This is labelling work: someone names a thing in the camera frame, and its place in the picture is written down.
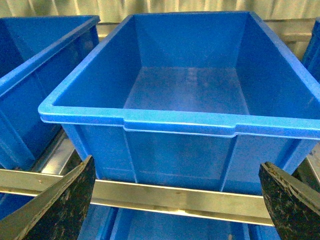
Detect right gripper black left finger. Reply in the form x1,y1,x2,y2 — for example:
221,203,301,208
0,155,96,240

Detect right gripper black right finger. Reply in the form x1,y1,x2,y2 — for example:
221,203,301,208
258,161,320,240

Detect blue bin lower shelf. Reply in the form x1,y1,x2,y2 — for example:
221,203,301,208
78,204,280,240

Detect blue plastic bin centre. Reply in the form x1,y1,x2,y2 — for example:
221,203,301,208
38,11,320,195

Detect blue plastic bin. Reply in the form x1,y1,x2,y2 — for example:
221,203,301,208
0,15,100,170
38,11,320,195
301,17,320,83

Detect blue plastic bin far right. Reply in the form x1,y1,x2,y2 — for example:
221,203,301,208
301,17,320,83

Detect blue plastic bin left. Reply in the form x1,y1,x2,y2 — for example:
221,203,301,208
0,15,100,170

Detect metal rack front rail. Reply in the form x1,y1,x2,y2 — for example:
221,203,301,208
0,168,276,227

